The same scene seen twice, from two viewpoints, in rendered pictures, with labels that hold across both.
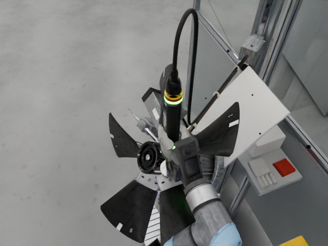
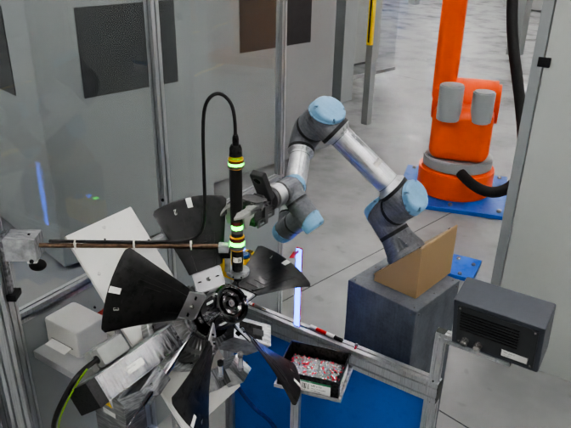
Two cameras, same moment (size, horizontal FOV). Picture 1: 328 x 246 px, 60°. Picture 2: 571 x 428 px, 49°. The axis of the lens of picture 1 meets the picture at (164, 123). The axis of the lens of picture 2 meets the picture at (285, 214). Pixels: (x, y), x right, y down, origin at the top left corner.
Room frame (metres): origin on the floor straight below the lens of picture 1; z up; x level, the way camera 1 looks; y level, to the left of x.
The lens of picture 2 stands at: (1.28, 1.36, 2.22)
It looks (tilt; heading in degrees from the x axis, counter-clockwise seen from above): 25 degrees down; 234
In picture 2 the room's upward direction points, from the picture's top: 1 degrees clockwise
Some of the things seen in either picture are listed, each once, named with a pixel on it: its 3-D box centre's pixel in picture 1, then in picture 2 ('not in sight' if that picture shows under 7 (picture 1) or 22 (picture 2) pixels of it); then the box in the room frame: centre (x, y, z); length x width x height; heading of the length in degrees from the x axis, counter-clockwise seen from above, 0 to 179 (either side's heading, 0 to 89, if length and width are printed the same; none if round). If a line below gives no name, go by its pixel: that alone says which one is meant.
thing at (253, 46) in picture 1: (252, 49); (21, 244); (0.99, -0.37, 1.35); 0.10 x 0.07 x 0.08; 146
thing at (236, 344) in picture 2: not in sight; (240, 335); (0.43, -0.07, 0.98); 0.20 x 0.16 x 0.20; 111
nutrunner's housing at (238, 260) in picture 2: (172, 133); (236, 211); (0.47, -0.02, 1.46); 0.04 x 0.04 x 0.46
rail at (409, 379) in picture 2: not in sight; (321, 343); (0.09, -0.06, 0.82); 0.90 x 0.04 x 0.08; 111
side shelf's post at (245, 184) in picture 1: (241, 192); not in sight; (0.77, -0.49, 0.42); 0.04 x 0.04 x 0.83; 21
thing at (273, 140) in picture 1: (260, 135); (72, 331); (0.85, -0.49, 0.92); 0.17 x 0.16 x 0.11; 111
